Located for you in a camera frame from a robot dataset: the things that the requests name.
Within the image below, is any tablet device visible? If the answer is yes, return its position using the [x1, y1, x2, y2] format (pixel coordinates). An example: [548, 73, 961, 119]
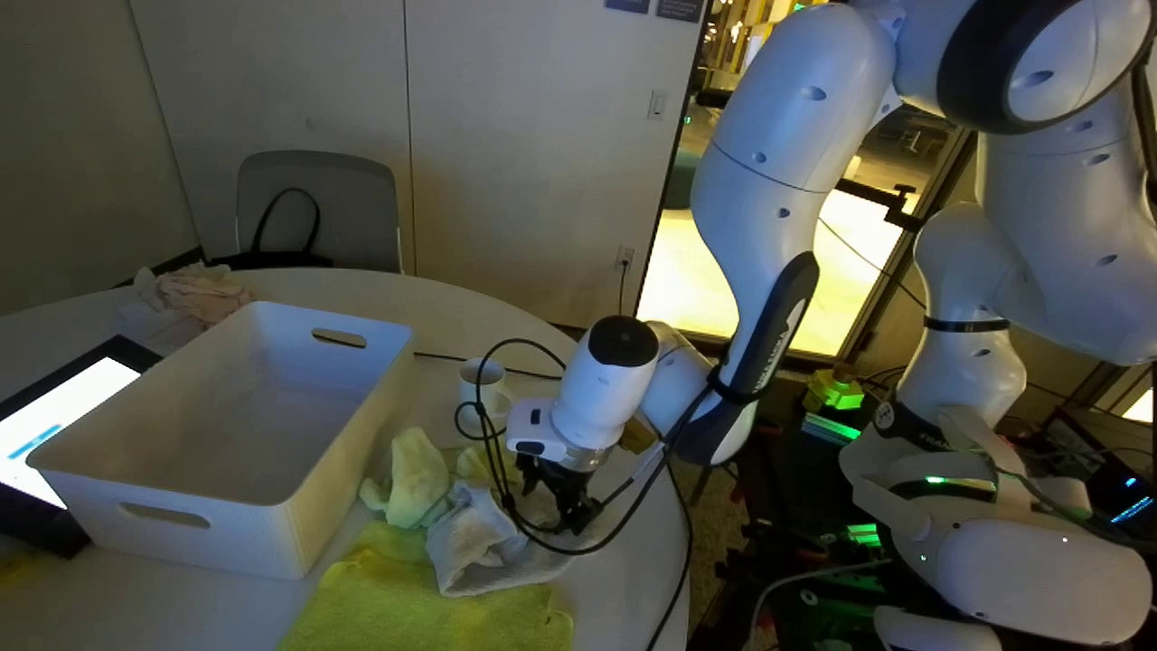
[0, 333, 166, 559]

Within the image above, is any small pale yellow cloth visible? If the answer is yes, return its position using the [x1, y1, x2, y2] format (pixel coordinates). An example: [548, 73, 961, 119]
[357, 424, 527, 534]

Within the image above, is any white plastic box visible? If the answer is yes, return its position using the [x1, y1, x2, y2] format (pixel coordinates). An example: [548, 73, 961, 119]
[27, 299, 418, 581]

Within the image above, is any grey chair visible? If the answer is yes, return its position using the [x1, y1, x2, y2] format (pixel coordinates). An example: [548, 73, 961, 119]
[231, 149, 404, 276]

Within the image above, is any black equipment cart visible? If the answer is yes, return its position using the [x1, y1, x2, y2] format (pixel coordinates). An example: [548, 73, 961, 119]
[691, 365, 933, 651]

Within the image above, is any pink crumpled cloth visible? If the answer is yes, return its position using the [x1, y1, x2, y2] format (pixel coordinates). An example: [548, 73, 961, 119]
[127, 261, 264, 328]

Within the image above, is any yellow-green microfiber towel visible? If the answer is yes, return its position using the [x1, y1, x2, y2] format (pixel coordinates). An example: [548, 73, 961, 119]
[281, 516, 579, 651]

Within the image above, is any black bag with strap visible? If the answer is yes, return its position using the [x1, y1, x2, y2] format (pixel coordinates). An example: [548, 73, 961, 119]
[195, 185, 335, 276]

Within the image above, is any black robot wrist cable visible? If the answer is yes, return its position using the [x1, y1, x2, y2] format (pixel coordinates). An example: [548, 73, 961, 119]
[452, 335, 699, 559]

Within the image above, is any white cloth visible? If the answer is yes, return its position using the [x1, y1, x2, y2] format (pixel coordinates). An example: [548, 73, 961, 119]
[423, 481, 571, 601]

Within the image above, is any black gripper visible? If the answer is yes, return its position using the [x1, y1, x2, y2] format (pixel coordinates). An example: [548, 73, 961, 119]
[510, 439, 601, 534]

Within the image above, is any black camera stand clamp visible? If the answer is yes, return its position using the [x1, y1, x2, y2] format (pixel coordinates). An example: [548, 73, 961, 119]
[881, 176, 933, 232]

